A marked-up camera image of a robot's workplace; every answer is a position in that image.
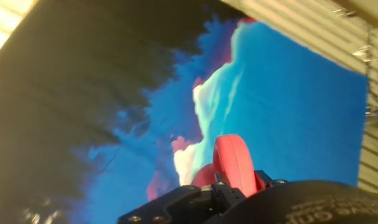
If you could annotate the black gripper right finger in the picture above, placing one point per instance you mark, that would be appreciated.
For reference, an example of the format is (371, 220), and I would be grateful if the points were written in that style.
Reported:
(265, 180)

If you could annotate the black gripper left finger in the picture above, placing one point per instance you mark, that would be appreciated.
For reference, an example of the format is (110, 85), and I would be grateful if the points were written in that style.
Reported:
(189, 202)

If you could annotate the pink plastic watering can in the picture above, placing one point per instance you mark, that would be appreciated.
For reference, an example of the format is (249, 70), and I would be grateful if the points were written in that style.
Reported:
(232, 155)

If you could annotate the blue black printed cloth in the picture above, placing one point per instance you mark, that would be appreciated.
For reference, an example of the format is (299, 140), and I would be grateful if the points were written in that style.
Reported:
(285, 109)

